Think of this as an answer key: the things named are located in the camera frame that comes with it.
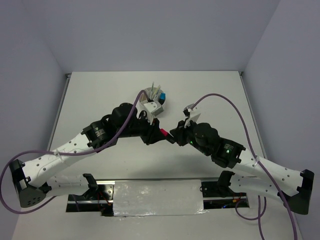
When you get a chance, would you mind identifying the blue capped black highlighter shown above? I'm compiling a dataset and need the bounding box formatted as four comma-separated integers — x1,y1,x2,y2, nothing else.
158,92,166,106

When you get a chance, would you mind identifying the silver foil covered plate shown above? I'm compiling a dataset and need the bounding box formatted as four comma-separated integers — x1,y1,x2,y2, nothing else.
113,179,205,217

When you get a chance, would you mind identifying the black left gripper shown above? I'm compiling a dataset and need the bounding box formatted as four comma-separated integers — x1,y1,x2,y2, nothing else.
117,111,166,145

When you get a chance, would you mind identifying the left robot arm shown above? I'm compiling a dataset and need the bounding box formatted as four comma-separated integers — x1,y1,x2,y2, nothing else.
9,103,169,208

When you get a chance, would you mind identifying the pink capped black highlighter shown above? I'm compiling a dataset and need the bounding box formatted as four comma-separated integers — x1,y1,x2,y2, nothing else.
160,128,175,143

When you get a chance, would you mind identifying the yellow highlighter pen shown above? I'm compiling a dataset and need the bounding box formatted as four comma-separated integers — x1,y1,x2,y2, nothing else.
154,85,161,96

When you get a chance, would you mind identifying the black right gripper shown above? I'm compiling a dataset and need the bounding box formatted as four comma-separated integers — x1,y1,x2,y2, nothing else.
169,117,211,156

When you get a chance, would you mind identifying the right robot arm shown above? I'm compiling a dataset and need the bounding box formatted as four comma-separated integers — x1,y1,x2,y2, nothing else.
170,120,314,215

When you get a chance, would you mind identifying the green pen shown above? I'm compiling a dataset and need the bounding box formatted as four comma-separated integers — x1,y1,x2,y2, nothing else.
149,81,154,99

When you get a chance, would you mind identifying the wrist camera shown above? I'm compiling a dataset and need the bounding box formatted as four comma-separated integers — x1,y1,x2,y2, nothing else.
182,103,201,129
142,101,164,124

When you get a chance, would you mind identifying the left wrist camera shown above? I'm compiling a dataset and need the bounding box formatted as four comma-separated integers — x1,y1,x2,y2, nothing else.
142,101,164,124

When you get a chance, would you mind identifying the white round divided organizer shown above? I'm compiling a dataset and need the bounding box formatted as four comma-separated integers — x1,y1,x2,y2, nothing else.
138,87,167,111

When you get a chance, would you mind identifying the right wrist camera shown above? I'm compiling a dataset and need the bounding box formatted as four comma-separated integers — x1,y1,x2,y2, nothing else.
182,103,201,129

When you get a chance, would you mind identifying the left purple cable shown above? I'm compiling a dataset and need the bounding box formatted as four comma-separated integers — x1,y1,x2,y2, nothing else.
0,91,146,216

